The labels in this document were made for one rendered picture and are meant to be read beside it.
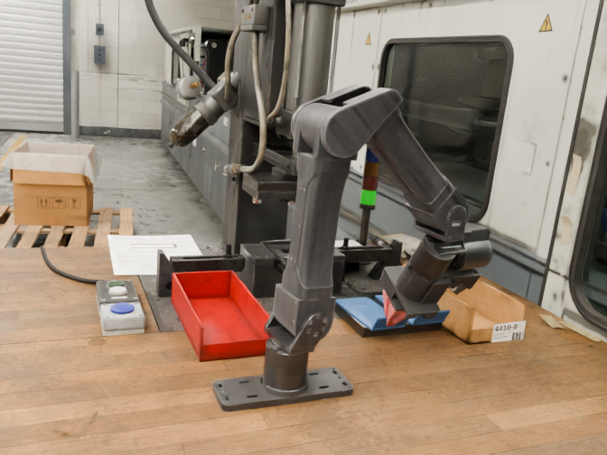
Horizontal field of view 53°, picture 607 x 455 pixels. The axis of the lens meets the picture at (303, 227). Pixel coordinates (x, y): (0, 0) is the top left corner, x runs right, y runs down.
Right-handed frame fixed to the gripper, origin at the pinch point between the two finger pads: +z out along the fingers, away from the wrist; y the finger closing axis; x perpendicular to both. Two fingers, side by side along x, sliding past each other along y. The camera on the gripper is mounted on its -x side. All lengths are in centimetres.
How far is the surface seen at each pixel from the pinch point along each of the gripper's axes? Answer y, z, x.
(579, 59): 40, -35, -53
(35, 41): 846, 432, 22
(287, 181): 30.6, -5.8, 11.8
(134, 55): 834, 431, -121
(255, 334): 4.5, 6.6, 22.7
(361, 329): 1.1, 3.5, 4.0
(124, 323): 10.6, 8.7, 43.8
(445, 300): 3.4, -0.2, -14.2
